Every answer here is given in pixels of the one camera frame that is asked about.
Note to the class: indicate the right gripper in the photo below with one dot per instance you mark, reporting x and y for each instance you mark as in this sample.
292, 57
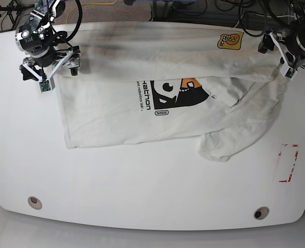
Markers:
45, 67

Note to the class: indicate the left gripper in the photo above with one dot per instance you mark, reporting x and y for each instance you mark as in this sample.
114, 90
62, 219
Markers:
291, 48

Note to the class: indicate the white printed T-shirt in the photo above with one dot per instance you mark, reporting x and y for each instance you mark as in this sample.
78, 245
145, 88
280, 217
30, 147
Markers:
148, 82

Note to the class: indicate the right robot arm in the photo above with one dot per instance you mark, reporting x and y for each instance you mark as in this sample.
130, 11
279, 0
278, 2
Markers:
37, 34

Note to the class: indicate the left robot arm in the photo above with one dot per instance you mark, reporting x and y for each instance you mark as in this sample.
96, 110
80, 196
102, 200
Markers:
294, 27

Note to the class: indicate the black tripod stand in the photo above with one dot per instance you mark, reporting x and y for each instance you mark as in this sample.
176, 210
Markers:
13, 11

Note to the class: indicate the red tape rectangle marking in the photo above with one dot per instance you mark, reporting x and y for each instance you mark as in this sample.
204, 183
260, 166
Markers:
286, 161

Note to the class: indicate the wrist camera board right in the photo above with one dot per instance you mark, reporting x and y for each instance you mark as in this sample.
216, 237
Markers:
46, 85

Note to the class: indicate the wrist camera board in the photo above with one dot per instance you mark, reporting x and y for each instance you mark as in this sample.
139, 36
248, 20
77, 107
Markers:
46, 85
288, 72

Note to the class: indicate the wrist camera board left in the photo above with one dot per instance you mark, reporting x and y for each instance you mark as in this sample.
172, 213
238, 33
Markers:
288, 72

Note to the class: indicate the left table cable grommet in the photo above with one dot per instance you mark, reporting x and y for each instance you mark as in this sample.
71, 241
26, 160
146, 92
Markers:
35, 203

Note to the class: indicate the table cable grommet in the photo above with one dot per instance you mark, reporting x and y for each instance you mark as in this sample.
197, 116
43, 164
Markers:
35, 203
261, 213

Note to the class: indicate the right table cable grommet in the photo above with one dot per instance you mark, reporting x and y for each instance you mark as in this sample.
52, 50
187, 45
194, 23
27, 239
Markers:
261, 213

